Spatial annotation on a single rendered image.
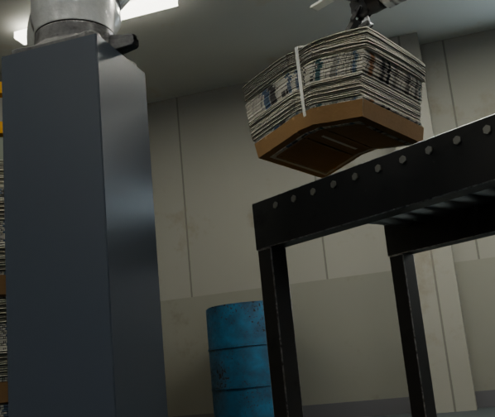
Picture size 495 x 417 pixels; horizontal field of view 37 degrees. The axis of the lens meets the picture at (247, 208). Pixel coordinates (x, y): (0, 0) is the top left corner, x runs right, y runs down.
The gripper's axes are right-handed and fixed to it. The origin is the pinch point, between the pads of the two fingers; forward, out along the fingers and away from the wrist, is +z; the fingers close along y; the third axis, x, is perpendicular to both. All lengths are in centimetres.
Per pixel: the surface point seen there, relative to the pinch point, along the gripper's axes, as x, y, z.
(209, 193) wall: 291, -105, 328
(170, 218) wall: 276, -90, 364
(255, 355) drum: 250, 48, 261
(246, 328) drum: 246, 28, 263
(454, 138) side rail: -28, 56, -43
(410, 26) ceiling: 334, -188, 129
